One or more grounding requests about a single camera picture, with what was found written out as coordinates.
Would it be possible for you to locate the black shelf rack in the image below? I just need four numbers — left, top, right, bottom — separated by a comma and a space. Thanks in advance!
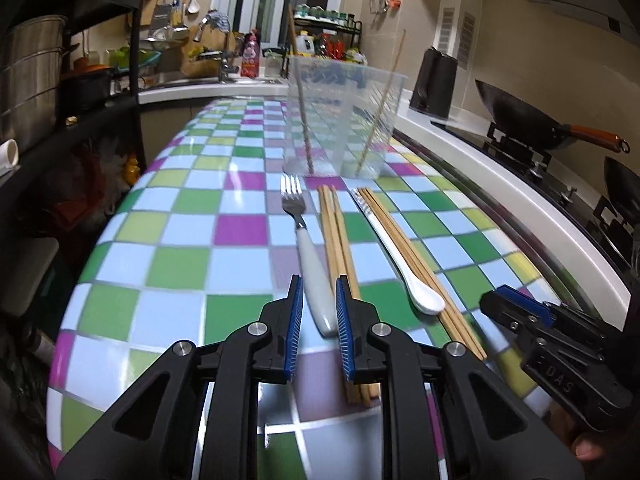
0, 0, 201, 186

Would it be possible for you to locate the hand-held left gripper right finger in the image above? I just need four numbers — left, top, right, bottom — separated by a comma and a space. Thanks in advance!
334, 275, 586, 480

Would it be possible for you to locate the steel stock pot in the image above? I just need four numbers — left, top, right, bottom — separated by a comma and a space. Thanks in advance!
0, 15, 69, 134

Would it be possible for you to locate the black electric kettle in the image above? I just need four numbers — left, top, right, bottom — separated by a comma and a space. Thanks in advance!
409, 46, 460, 120

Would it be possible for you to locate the row of spice jars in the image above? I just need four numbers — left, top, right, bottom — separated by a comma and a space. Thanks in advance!
294, 4, 362, 28

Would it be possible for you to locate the wooden cutting board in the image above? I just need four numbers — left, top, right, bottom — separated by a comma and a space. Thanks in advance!
179, 25, 237, 79

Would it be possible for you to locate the black clay pot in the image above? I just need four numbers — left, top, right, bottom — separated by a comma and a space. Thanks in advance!
60, 57, 117, 112

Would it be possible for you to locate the yellow oil bottle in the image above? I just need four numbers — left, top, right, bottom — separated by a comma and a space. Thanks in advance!
295, 30, 319, 59

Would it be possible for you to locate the chrome faucet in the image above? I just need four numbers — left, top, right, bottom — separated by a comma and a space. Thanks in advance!
192, 15, 242, 83

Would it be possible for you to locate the clear plastic cup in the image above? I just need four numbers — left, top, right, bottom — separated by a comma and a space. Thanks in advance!
282, 55, 410, 180

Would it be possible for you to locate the blue white cloth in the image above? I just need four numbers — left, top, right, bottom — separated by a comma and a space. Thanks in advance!
206, 9, 234, 34

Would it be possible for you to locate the wall vent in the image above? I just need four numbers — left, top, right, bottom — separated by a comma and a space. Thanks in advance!
440, 7, 457, 63
460, 10, 479, 72

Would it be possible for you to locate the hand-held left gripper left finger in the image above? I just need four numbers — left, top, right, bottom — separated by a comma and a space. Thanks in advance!
57, 274, 305, 480

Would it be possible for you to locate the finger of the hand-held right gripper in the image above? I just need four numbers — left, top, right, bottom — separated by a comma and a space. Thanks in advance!
544, 301, 624, 362
479, 285, 555, 356

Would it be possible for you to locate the checkered table cover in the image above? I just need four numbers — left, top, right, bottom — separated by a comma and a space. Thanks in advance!
45, 97, 631, 480

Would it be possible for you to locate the red dish soap bottle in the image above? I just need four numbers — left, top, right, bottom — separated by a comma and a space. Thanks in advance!
240, 30, 262, 78

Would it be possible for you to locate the black spice rack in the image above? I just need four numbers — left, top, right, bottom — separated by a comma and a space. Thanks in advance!
287, 5, 364, 79

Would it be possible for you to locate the black wok with orange handle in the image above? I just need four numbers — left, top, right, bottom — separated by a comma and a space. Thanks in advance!
474, 79, 631, 155

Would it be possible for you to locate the black gas stove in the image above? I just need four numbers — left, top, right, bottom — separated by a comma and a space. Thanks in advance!
430, 119, 640, 281

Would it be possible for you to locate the white handled metal fork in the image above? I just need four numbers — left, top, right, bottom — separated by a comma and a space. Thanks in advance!
280, 174, 340, 338

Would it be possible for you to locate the green plastic basin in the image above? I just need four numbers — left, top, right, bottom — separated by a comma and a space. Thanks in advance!
112, 47, 157, 69

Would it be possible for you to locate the white ceramic spoon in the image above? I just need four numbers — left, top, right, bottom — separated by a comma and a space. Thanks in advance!
350, 187, 447, 317

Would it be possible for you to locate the person's right hand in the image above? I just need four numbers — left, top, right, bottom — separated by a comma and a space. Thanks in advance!
560, 405, 608, 462

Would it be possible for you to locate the wooden chopstick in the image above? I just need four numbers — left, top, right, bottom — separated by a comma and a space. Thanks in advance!
334, 186, 381, 402
324, 186, 366, 406
356, 29, 407, 177
366, 188, 488, 361
360, 188, 476, 361
319, 186, 358, 405
329, 186, 373, 407

